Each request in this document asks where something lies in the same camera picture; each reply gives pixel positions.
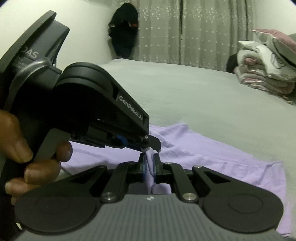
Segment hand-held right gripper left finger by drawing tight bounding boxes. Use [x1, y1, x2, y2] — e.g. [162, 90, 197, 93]
[67, 153, 147, 204]

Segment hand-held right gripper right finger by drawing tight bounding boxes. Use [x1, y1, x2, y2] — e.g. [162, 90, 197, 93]
[154, 153, 234, 204]

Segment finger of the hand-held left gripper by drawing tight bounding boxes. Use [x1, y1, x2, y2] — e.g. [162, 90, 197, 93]
[89, 126, 162, 153]

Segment purple pants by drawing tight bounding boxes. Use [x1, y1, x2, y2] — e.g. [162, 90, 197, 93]
[60, 123, 293, 237]

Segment person's left hand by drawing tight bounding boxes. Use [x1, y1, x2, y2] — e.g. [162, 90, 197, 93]
[0, 109, 73, 204]

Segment grey bed cover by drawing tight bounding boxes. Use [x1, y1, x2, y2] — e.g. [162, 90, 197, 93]
[55, 58, 296, 241]

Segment black hanging jacket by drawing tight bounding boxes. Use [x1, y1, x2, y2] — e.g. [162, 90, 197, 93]
[108, 3, 139, 58]

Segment grey star-patterned curtain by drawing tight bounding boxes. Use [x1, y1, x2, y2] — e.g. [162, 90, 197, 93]
[134, 0, 185, 65]
[180, 0, 255, 72]

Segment black bag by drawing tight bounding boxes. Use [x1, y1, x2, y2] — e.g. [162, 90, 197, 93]
[226, 53, 241, 74]

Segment folded floral quilt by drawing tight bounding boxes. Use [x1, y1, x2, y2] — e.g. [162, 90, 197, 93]
[235, 40, 296, 95]

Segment pink and grey pillow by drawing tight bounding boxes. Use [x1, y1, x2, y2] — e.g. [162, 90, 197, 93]
[252, 29, 296, 67]

